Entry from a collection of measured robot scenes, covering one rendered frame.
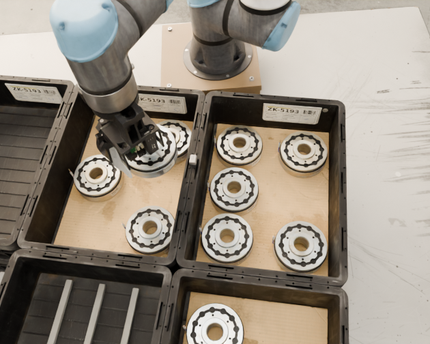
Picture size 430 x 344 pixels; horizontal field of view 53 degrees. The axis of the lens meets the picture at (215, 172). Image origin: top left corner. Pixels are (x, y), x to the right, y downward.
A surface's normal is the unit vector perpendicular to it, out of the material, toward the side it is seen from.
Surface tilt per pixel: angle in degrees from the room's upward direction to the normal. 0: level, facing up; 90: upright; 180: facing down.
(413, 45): 0
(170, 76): 2
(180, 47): 2
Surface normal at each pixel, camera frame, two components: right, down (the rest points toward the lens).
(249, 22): -0.58, 0.71
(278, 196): -0.04, -0.49
